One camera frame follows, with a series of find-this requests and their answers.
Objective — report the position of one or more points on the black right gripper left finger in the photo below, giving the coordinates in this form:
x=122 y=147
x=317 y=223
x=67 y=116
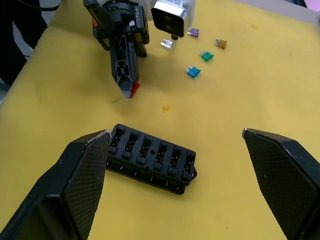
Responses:
x=62 y=185

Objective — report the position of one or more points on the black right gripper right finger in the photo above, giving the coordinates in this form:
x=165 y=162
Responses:
x=285 y=180

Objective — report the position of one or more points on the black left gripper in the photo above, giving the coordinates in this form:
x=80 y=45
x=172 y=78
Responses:
x=120 y=17

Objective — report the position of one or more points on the red blade fuse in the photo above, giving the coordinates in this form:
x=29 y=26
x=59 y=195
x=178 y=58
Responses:
x=135 y=89

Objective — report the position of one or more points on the clear blade fuse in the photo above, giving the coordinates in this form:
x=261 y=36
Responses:
x=167 y=44

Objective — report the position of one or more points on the blue blade fuse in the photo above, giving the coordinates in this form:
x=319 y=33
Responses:
x=193 y=72

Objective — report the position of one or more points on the purple blade fuse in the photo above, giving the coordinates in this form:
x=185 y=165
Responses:
x=194 y=32

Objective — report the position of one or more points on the green blade fuse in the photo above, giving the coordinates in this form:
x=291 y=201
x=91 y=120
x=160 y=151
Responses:
x=207 y=56

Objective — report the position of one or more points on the black fuse box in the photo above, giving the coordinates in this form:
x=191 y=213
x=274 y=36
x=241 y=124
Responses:
x=152 y=160

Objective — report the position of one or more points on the brown blade fuse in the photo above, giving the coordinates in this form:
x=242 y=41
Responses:
x=221 y=44

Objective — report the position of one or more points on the yellow foam mat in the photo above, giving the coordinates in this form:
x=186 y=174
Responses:
x=225 y=112

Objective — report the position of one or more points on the dark object beside table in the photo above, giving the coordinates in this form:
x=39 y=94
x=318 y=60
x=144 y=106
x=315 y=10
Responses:
x=15 y=50

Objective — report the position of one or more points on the pink object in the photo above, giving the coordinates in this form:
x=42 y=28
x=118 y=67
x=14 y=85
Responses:
x=315 y=3

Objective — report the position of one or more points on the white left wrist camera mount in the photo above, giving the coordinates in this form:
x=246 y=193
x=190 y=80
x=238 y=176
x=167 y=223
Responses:
x=170 y=17

